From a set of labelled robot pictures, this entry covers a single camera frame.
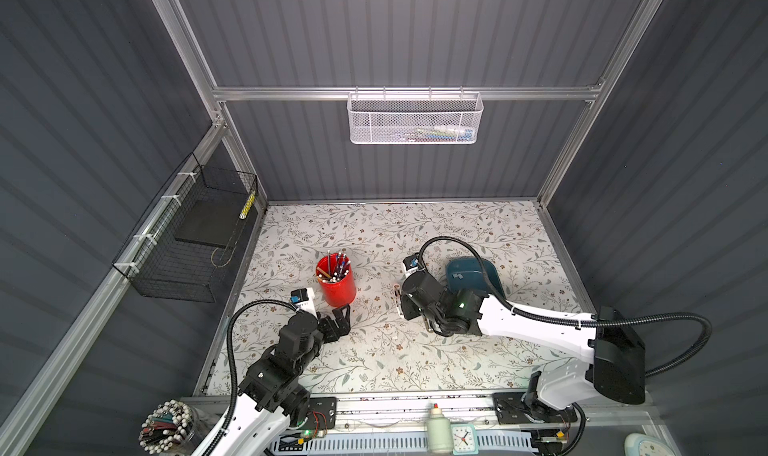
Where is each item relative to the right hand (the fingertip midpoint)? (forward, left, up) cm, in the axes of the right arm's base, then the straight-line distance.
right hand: (404, 296), depth 80 cm
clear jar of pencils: (-31, +47, +5) cm, 56 cm away
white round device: (-31, -52, -12) cm, 62 cm away
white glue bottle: (-30, -7, -6) cm, 32 cm away
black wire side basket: (+5, +55, +15) cm, 57 cm away
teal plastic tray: (+16, -21, -15) cm, 31 cm away
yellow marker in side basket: (+19, +43, +16) cm, 50 cm away
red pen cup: (+5, +19, +4) cm, 20 cm away
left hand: (-4, +18, 0) cm, 18 cm away
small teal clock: (-31, -13, -11) cm, 35 cm away
